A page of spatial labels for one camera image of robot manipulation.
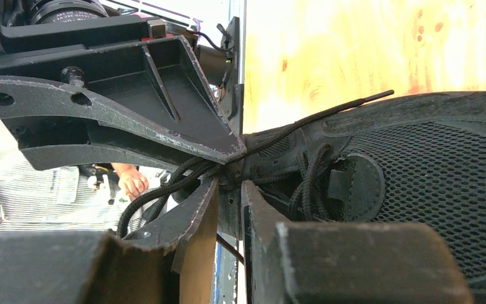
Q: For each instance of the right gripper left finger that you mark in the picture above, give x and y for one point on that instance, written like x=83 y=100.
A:
x=169 y=260

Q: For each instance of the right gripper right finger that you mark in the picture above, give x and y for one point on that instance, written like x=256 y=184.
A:
x=316 y=262

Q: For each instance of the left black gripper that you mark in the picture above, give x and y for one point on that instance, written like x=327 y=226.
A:
x=109 y=90

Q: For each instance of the black shoe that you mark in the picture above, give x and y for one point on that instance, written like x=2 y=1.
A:
x=414 y=160

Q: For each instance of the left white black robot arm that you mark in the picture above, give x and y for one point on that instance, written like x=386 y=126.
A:
x=204 y=39

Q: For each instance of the person in striped shirt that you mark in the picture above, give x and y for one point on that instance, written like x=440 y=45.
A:
x=65 y=198

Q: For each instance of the aluminium frame rail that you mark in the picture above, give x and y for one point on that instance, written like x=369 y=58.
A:
x=232 y=98

